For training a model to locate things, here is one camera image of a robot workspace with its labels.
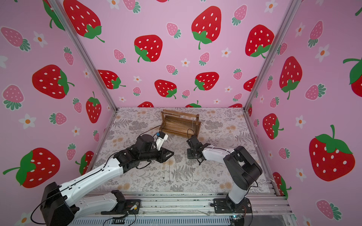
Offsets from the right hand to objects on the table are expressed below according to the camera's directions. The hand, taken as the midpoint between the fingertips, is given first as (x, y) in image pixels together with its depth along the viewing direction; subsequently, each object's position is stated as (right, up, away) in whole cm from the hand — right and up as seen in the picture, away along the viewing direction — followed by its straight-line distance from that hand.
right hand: (196, 152), depth 95 cm
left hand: (-14, +4, -20) cm, 25 cm away
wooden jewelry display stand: (-12, +20, +16) cm, 28 cm away
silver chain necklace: (-21, -13, -10) cm, 27 cm away
